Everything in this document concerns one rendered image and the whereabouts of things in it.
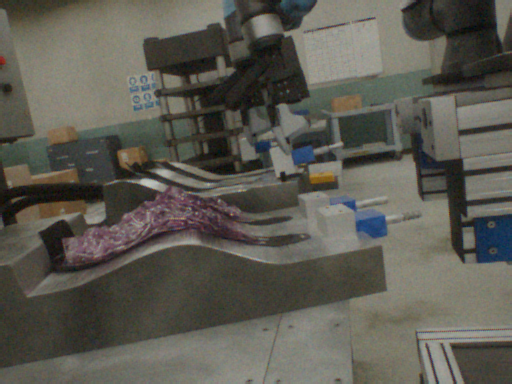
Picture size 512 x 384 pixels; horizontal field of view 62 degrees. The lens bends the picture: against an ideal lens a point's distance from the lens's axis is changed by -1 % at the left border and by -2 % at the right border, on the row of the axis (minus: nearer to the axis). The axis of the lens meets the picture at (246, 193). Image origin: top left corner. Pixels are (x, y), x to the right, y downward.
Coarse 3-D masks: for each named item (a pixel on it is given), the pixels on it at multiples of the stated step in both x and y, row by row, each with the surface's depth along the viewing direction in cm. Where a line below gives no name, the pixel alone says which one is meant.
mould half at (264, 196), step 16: (176, 176) 93; (208, 176) 101; (224, 176) 103; (256, 176) 91; (272, 176) 85; (304, 176) 88; (112, 192) 83; (128, 192) 82; (144, 192) 81; (160, 192) 81; (224, 192) 79; (240, 192) 77; (256, 192) 77; (272, 192) 76; (288, 192) 76; (304, 192) 84; (112, 208) 83; (128, 208) 83; (240, 208) 78; (256, 208) 77; (272, 208) 77; (96, 224) 85
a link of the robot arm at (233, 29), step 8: (224, 0) 104; (232, 0) 102; (224, 8) 104; (232, 8) 102; (224, 16) 105; (232, 16) 103; (232, 24) 103; (232, 32) 104; (240, 32) 103; (232, 40) 104; (240, 40) 104
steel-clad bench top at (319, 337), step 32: (256, 320) 46; (288, 320) 45; (320, 320) 43; (96, 352) 45; (128, 352) 44; (160, 352) 42; (192, 352) 42; (224, 352) 41; (256, 352) 40; (288, 352) 39; (320, 352) 38
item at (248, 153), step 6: (240, 144) 110; (246, 144) 110; (258, 144) 109; (264, 144) 109; (270, 144) 110; (276, 144) 110; (246, 150) 110; (252, 150) 110; (258, 150) 110; (264, 150) 109; (246, 156) 110; (252, 156) 110; (258, 156) 113
